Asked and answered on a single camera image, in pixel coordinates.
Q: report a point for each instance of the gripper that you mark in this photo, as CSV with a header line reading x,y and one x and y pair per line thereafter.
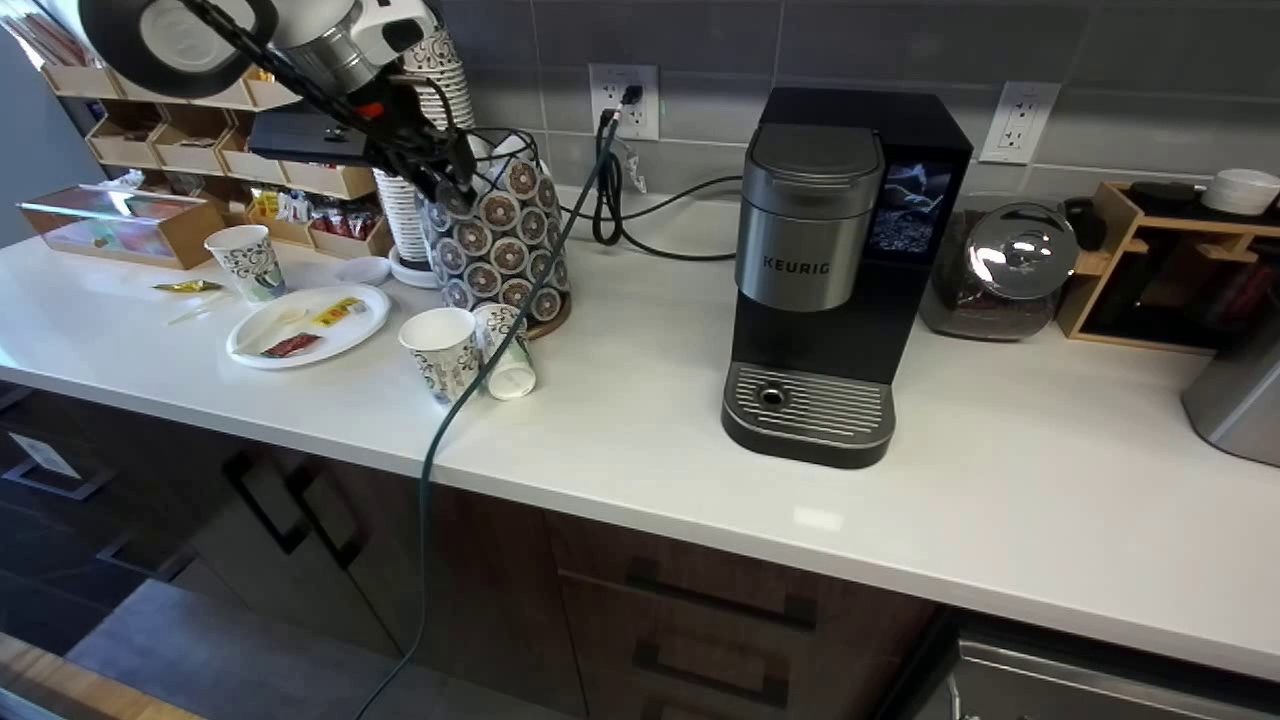
x,y
420,140

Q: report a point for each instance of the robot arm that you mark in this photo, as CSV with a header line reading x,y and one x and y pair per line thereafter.
x,y
170,40

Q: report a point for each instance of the coffee pod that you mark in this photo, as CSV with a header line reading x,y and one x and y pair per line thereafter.
x,y
521,179
541,265
449,256
497,211
470,237
482,279
516,293
458,294
508,255
546,303
533,225

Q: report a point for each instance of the coffee pod stand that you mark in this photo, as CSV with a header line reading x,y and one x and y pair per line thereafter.
x,y
500,240

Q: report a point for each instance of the black and silver coffee machine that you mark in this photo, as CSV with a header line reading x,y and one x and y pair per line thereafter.
x,y
810,240

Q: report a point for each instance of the glass jar of coffee beans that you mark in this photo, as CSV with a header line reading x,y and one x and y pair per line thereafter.
x,y
985,300

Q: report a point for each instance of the stack of paper cups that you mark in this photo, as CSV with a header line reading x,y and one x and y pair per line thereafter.
x,y
403,215

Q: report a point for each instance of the row of packets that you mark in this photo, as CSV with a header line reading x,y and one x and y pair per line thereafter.
x,y
320,215

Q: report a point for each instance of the white cup lid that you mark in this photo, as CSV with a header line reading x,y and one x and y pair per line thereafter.
x,y
363,271

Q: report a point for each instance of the yellow packet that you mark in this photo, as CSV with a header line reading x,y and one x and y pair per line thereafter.
x,y
338,312

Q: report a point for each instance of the white plate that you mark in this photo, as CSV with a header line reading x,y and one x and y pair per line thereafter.
x,y
345,335

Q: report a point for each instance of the patterned paper cup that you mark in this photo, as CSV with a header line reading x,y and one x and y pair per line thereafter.
x,y
247,262
512,365
442,352

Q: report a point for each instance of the wooden condiment organizer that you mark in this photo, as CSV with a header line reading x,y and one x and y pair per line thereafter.
x,y
190,145

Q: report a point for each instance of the white plastic utensil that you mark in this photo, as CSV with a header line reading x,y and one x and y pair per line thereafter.
x,y
268,328

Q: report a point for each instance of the red packet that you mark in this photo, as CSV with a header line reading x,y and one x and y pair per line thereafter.
x,y
291,346

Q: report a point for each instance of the gold wrapper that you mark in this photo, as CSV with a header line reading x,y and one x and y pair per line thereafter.
x,y
188,286

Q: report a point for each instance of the clear stir stick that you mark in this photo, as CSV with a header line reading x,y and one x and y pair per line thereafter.
x,y
195,313

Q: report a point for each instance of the wooden box with clear lid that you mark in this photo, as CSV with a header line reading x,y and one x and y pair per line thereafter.
x,y
120,225

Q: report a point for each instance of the bundle of stir sticks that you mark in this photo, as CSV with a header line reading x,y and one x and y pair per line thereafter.
x,y
45,40

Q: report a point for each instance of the cabinet door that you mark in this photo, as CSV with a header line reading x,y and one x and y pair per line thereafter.
x,y
230,570
480,600

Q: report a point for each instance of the drawer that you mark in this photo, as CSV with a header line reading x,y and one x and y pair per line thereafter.
x,y
700,570
600,660

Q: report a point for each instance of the shiny metal jar lid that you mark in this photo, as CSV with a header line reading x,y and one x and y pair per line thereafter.
x,y
1020,250

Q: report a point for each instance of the wooden shelf organizer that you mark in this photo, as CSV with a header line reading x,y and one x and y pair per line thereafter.
x,y
1150,290

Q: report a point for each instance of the stack of white lids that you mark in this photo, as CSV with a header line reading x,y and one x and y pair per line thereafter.
x,y
1243,190

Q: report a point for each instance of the stainless steel appliance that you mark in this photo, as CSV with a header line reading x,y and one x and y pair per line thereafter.
x,y
1240,400

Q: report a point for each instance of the stainless steel dishwasher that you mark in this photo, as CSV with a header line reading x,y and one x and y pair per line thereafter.
x,y
1100,690

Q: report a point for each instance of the white wall socket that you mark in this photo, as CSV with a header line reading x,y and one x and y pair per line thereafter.
x,y
1018,122
612,90

